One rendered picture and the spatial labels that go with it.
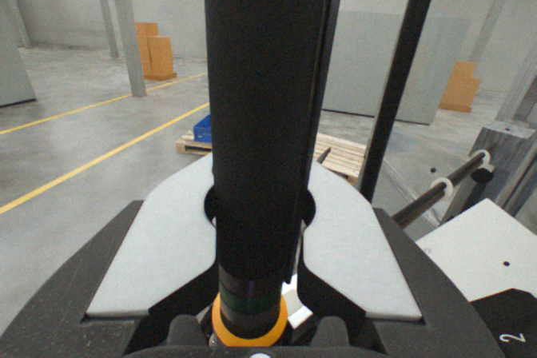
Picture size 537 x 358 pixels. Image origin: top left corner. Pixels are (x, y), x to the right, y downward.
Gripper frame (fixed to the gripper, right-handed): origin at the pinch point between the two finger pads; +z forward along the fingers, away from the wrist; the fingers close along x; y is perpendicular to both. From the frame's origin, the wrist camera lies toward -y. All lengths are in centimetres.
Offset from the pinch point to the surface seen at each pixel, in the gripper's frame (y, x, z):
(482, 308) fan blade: 17.5, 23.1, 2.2
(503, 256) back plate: 23.5, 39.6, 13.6
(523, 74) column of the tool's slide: -1, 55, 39
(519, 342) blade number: 15.0, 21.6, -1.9
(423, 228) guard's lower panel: 63, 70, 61
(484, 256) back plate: 25.0, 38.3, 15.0
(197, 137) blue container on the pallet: 135, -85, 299
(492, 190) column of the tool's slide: 25, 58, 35
